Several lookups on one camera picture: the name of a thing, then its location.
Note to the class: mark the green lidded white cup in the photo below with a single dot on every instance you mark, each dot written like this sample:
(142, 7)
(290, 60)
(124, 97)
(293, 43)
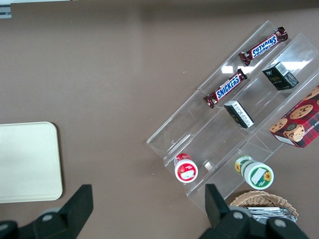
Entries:
(256, 174)

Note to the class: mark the Snickers chocolate bar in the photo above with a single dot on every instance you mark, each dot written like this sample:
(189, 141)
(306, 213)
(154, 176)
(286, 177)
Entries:
(264, 46)
(225, 90)

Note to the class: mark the clear acrylic stepped display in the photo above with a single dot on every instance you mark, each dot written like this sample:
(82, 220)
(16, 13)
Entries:
(199, 139)

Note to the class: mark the red tartan cookie box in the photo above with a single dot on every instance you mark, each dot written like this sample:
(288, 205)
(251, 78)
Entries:
(299, 122)

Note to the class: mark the small black box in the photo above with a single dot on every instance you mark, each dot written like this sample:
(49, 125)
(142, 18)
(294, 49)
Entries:
(280, 76)
(239, 114)

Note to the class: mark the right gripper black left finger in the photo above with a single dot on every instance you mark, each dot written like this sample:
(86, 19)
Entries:
(72, 214)

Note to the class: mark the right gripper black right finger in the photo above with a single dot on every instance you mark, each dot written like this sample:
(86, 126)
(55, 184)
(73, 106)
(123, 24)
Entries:
(224, 221)

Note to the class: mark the red lidded white cup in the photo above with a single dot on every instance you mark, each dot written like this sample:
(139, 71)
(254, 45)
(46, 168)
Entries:
(185, 170)

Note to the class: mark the cream rectangular tray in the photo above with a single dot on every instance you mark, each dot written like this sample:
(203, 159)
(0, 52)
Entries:
(27, 161)

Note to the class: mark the light tan wicker basket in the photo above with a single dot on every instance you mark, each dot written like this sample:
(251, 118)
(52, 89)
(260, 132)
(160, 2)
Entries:
(259, 198)

